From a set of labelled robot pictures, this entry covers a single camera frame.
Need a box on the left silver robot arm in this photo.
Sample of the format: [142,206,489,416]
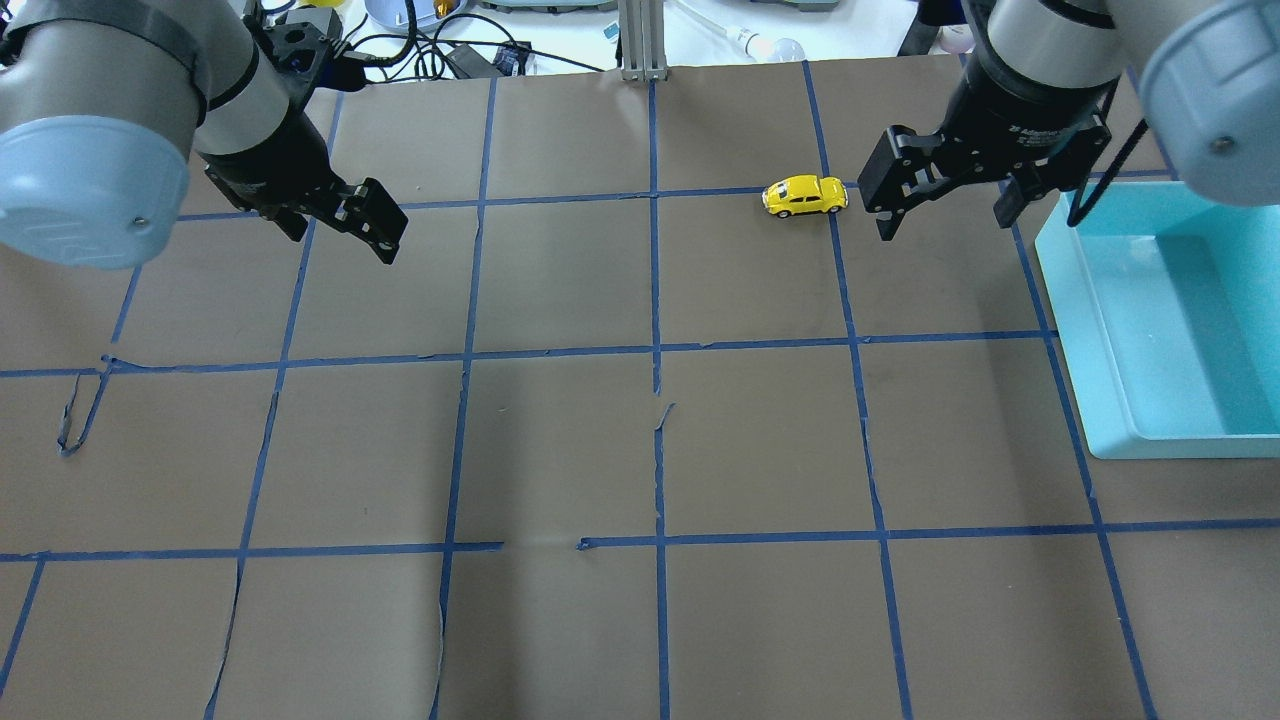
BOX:
[1,1,408,270]

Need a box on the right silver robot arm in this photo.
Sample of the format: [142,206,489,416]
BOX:
[858,1,1279,241]

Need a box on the turquoise plastic bin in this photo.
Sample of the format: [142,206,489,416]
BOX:
[1034,182,1279,460]

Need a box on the yellow beetle toy car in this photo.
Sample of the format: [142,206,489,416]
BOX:
[762,174,849,219]

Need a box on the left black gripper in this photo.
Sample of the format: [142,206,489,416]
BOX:
[204,110,408,266]

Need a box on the blue plate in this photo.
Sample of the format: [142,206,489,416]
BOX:
[364,0,470,31]

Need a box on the black power adapter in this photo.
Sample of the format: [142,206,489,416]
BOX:
[445,44,503,79]

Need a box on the aluminium frame post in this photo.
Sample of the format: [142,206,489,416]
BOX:
[617,0,669,83]

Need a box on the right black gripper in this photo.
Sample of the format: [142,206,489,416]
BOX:
[858,50,1114,242]

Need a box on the light bulb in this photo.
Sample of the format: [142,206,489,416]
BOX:
[675,0,806,63]

